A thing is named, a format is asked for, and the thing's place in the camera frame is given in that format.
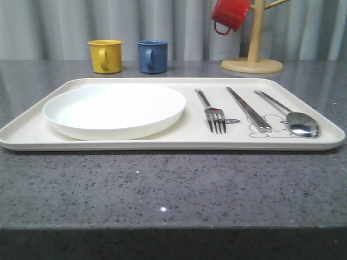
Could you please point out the silver fork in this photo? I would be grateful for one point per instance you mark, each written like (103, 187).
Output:
(215, 116)

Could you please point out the white round plate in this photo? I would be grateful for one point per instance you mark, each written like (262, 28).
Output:
(115, 111)

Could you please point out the silver chopstick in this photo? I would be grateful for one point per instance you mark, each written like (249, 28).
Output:
(250, 107)
(244, 108)

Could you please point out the silver spoon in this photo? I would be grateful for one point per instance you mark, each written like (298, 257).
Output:
(300, 124)

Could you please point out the cream rabbit tray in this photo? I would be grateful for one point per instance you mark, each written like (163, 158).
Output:
(260, 126)

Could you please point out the blue mug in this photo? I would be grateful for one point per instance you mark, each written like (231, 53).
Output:
(153, 56)

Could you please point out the yellow mug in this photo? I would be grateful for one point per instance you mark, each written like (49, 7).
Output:
(106, 56)

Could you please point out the wooden mug tree stand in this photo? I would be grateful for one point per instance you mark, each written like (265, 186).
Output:
(253, 63)

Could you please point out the red mug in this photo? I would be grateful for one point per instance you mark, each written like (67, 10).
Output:
(230, 13)

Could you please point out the grey curtain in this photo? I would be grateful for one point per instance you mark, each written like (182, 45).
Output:
(60, 30)

